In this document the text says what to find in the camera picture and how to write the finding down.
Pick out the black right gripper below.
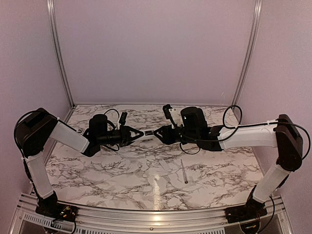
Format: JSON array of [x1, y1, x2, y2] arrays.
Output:
[[153, 124, 199, 145]]

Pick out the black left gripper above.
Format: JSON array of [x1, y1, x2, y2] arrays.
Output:
[[97, 124, 143, 147]]

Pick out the white remote control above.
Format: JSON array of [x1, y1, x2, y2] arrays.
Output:
[[139, 130, 156, 141]]

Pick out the white battery cover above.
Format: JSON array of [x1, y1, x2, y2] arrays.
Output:
[[159, 159, 170, 171]]

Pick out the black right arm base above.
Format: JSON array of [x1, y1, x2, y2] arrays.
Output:
[[225, 199, 268, 223]]

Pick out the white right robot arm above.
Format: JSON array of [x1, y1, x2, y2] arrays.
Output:
[[153, 105, 304, 218]]

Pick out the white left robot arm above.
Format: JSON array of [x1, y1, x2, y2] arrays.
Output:
[[14, 108, 144, 217]]

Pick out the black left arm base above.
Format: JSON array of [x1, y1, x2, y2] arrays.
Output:
[[36, 200, 78, 222]]

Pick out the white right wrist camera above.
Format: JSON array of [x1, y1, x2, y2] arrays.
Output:
[[169, 108, 183, 127]]

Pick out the aluminium frame right post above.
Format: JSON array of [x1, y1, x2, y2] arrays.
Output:
[[232, 0, 263, 105]]

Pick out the aluminium frame post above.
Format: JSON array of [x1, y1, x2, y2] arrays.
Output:
[[46, 0, 75, 109], [232, 0, 263, 105]]

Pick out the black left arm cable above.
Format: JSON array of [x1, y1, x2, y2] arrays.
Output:
[[13, 108, 122, 234]]

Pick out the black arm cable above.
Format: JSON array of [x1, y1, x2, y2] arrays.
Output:
[[179, 104, 305, 234], [13, 108, 122, 234]]

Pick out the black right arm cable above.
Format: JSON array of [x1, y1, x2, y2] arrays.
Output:
[[179, 104, 305, 234]]

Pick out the aluminium front rail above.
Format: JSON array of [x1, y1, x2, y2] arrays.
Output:
[[9, 194, 293, 234]]

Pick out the aluminium frame left post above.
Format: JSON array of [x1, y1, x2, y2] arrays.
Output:
[[46, 0, 75, 109]]

